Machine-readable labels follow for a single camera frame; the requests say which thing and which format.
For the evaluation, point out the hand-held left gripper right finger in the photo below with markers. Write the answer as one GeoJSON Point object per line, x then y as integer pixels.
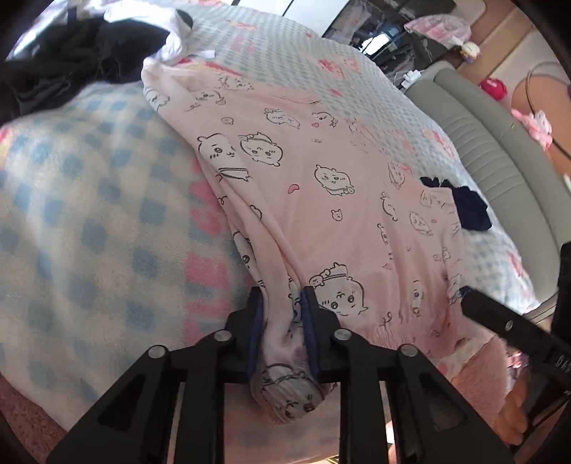
{"type": "Point", "coordinates": [309, 332]}

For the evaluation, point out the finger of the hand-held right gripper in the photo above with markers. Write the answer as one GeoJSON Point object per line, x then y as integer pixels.
{"type": "Point", "coordinates": [499, 317]}

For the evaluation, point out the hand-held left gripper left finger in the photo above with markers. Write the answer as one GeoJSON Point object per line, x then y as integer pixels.
{"type": "Point", "coordinates": [254, 332]}

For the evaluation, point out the pink cartoon print pajama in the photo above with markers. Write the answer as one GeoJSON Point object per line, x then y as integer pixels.
{"type": "Point", "coordinates": [321, 200]}

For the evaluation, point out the black clothes pile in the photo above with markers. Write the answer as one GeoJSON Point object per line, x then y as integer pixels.
{"type": "Point", "coordinates": [67, 60]}

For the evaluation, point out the person's right hand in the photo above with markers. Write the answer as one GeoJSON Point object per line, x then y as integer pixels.
{"type": "Point", "coordinates": [513, 417]}

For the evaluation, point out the small navy garment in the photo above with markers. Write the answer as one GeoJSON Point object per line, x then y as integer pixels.
{"type": "Point", "coordinates": [469, 206]}

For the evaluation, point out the grey padded headboard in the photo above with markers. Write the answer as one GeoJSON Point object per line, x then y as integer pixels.
{"type": "Point", "coordinates": [484, 134]}

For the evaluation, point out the pink and white plush toy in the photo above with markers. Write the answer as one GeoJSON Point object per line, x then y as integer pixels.
{"type": "Point", "coordinates": [535, 125]}

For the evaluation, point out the blue checkered fleece blanket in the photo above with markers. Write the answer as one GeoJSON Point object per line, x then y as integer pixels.
{"type": "Point", "coordinates": [89, 200]}

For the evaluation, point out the red plush toy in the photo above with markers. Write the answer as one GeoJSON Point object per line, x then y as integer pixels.
{"type": "Point", "coordinates": [493, 87]}

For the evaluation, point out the small doll figure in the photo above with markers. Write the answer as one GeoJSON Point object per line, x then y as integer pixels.
{"type": "Point", "coordinates": [470, 50]}

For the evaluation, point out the white garment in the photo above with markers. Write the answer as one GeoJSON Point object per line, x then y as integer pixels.
{"type": "Point", "coordinates": [174, 42]}

